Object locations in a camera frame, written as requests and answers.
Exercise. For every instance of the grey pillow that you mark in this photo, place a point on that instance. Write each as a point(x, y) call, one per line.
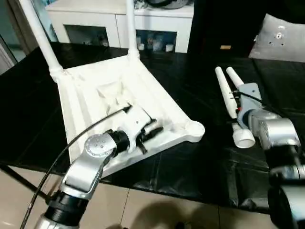
point(281, 40)

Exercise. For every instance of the white glass-door cabinet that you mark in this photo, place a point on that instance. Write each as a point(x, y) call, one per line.
point(95, 21)

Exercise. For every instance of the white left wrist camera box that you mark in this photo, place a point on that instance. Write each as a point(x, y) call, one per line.
point(135, 119)

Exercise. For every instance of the black case with gold label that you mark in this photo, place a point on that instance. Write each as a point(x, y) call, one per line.
point(226, 26)

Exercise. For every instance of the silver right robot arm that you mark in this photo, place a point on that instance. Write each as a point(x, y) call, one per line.
point(278, 136)

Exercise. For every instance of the white plastic table top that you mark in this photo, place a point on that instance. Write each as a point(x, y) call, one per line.
point(90, 78)

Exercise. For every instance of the brown curtain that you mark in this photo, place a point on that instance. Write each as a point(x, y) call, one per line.
point(23, 28)

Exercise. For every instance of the black mat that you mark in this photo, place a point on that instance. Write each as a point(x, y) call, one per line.
point(214, 167)

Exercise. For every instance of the white plastic table leg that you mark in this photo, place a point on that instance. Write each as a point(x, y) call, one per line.
point(132, 28)
point(45, 40)
point(226, 95)
point(234, 76)

